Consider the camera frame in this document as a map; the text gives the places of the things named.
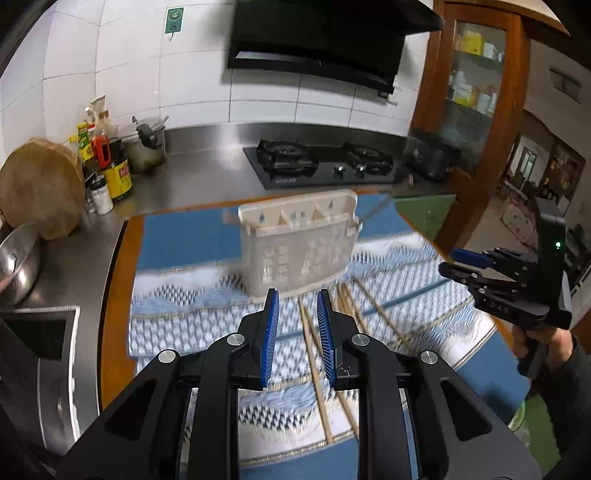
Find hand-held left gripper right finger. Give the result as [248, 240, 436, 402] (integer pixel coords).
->
[316, 288, 543, 480]

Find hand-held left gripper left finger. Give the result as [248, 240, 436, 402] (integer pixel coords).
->
[55, 288, 281, 480]

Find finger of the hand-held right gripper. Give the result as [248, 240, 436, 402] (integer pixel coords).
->
[451, 247, 532, 278]
[438, 261, 522, 301]

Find bunch of wooden chopsticks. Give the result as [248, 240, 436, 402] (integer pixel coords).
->
[298, 196, 419, 446]

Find white plastic utensil holder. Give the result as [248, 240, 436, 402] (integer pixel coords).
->
[238, 188, 360, 298]

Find person's right forearm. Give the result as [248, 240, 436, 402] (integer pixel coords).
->
[536, 337, 591, 467]

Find person's right hand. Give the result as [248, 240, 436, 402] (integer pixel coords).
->
[512, 324, 579, 373]

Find green drawer cabinet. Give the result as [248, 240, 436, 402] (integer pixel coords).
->
[394, 194, 458, 241]

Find blue patterned woven mat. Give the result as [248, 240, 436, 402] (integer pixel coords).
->
[131, 323, 532, 480]
[127, 194, 497, 370]

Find black countertop appliance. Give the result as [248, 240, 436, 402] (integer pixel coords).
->
[404, 128, 462, 182]

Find ceiling vent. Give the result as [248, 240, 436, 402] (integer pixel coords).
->
[549, 68, 581, 99]

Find black gas stove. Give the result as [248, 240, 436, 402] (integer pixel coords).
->
[243, 138, 402, 190]

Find wooden glass-door cabinet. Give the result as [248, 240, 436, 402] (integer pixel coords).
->
[409, 0, 571, 250]

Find yellow carton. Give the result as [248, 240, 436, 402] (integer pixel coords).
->
[459, 30, 484, 56]

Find metal pressure cooker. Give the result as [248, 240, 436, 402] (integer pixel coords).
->
[124, 115, 169, 175]

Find dark soy sauce bottle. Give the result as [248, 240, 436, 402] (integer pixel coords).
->
[91, 124, 134, 201]

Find white jar with black lid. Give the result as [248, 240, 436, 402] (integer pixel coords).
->
[90, 175, 114, 215]

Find stainless steel sink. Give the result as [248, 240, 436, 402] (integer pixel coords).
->
[0, 305, 81, 365]

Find black range hood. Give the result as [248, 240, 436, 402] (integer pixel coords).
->
[226, 0, 444, 95]

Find stainless steel bowl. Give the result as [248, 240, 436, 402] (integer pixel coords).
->
[0, 222, 42, 308]

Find green yellow seasoning bottle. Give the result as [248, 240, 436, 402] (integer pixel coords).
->
[76, 122, 95, 162]

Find round wooden cutting board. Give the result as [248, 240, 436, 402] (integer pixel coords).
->
[0, 138, 86, 241]

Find seasoning packets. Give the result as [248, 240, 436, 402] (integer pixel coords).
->
[84, 95, 114, 134]

